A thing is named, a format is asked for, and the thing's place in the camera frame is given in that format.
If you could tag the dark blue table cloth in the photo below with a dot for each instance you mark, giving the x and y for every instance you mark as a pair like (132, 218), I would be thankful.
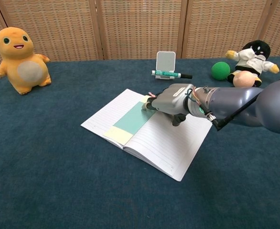
(46, 155)

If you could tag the white phone stand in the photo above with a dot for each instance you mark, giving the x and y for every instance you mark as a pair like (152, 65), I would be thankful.
(165, 60)

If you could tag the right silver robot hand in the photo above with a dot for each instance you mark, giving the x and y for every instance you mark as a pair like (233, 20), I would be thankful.
(171, 100)

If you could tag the lined notebook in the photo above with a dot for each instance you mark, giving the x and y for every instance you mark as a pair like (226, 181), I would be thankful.
(161, 148)

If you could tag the peach foam ball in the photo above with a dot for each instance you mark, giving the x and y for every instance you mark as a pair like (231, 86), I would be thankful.
(242, 80)

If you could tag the woven wooden folding screen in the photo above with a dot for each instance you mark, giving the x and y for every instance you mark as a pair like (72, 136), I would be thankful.
(140, 28)

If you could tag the green foam ball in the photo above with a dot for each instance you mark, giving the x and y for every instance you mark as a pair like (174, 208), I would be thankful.
(220, 71)

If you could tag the black plush doll white coat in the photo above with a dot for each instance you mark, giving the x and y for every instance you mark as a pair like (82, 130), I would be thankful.
(250, 59)

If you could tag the orange dinosaur plush toy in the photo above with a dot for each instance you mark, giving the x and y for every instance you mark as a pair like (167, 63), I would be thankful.
(23, 71)

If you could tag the blue and white bookmark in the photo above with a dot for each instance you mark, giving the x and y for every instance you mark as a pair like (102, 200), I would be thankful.
(130, 119)

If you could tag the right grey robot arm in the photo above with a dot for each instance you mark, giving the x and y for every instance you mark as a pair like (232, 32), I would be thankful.
(273, 105)

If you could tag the green whiteboard marker pen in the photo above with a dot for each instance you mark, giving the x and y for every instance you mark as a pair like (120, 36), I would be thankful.
(166, 74)

